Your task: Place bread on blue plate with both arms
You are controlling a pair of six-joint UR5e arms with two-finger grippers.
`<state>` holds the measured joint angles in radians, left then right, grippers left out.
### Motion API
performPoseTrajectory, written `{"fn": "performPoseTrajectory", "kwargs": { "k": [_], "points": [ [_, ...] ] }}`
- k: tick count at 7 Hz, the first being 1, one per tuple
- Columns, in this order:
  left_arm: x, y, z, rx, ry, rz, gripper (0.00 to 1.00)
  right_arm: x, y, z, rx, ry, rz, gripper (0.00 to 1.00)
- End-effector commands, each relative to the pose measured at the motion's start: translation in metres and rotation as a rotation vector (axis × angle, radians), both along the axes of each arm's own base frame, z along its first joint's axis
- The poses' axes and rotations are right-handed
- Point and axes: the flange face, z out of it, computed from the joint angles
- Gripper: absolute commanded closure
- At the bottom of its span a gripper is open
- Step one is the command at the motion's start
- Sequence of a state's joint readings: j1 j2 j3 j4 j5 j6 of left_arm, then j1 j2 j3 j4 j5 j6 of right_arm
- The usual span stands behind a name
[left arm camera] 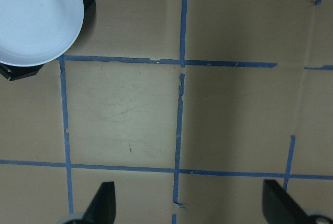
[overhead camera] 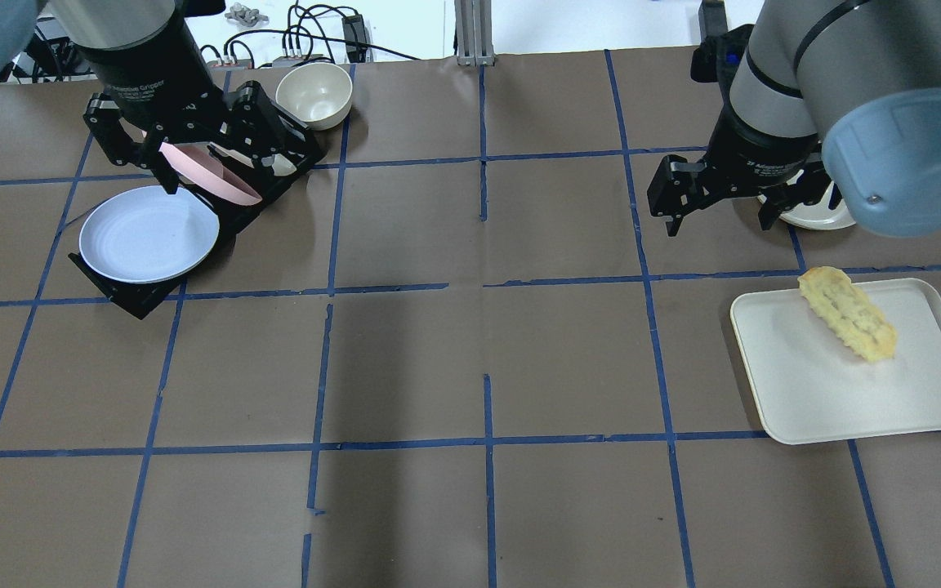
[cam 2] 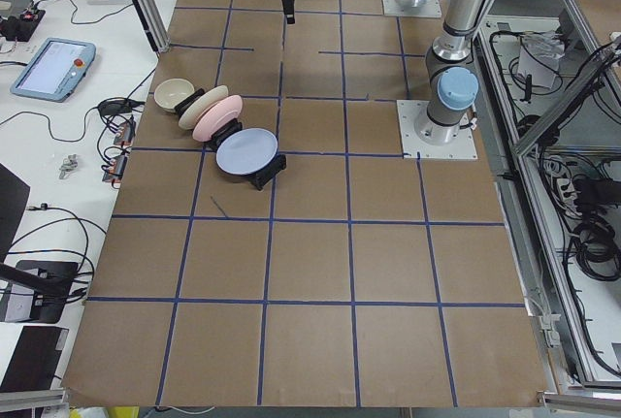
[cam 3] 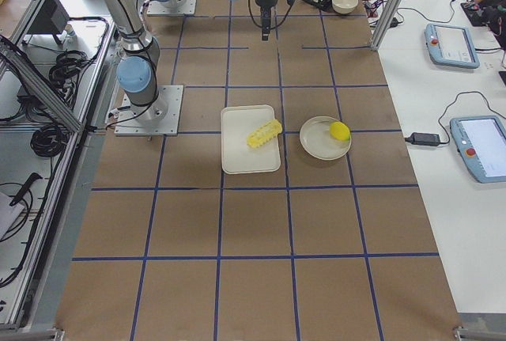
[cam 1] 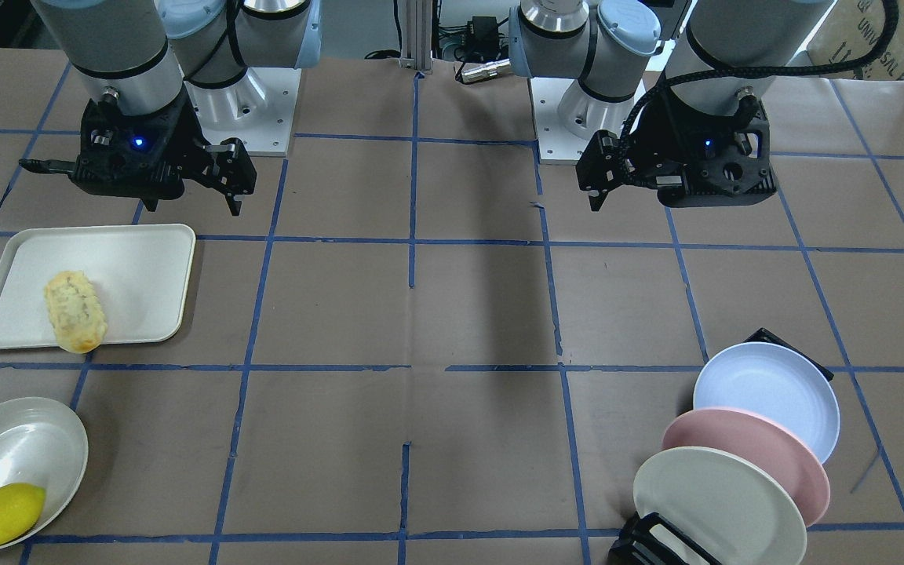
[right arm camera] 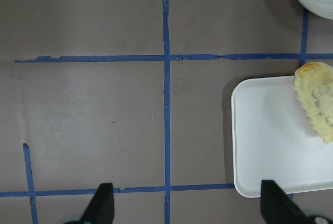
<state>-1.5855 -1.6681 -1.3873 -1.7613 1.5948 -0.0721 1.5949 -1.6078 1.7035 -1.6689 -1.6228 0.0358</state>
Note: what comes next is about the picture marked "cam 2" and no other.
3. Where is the cream plate in rack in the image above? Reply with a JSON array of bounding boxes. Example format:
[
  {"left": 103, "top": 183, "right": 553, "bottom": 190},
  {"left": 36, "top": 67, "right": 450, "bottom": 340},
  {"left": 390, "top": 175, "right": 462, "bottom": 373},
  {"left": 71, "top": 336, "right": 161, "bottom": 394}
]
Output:
[{"left": 174, "top": 85, "right": 229, "bottom": 130}]

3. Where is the black monitor stand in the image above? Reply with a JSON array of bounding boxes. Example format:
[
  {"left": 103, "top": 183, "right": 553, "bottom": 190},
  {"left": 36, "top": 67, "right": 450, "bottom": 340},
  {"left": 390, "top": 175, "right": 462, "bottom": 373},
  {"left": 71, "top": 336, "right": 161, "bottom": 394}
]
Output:
[{"left": 1, "top": 167, "right": 79, "bottom": 324}]

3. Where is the blue teach pendant near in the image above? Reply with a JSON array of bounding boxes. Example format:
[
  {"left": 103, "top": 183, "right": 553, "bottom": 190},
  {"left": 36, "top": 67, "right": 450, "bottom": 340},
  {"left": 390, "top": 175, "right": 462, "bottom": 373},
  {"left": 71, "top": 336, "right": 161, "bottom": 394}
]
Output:
[{"left": 10, "top": 38, "right": 96, "bottom": 103}]

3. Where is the blue plate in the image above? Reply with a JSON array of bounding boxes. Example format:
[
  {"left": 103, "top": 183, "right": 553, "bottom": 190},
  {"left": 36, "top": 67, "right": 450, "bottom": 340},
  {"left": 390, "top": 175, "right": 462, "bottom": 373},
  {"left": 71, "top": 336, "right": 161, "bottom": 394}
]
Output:
[{"left": 215, "top": 128, "right": 278, "bottom": 176}]

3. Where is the black dish rack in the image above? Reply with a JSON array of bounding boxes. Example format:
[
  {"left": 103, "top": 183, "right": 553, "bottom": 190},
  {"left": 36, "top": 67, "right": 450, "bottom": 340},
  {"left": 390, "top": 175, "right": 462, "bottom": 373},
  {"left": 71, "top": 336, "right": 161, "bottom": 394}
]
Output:
[{"left": 199, "top": 111, "right": 286, "bottom": 190}]

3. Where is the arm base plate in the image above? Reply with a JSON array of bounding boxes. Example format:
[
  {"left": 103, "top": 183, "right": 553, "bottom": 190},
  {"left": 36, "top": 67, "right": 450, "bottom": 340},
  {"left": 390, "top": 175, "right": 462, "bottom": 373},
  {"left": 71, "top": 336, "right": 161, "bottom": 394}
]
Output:
[
  {"left": 397, "top": 100, "right": 478, "bottom": 161},
  {"left": 382, "top": 0, "right": 441, "bottom": 18}
]

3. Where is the cream bowl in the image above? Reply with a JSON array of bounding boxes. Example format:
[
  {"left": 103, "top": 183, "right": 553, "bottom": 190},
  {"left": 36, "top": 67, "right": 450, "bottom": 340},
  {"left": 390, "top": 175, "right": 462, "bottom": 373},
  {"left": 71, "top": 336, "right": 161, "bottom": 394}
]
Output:
[{"left": 153, "top": 79, "right": 195, "bottom": 113}]

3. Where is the pink plate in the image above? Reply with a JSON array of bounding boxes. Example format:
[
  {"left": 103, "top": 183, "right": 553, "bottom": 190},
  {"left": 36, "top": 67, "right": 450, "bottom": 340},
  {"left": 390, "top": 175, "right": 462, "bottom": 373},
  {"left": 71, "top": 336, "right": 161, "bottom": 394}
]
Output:
[{"left": 192, "top": 95, "right": 243, "bottom": 142}]

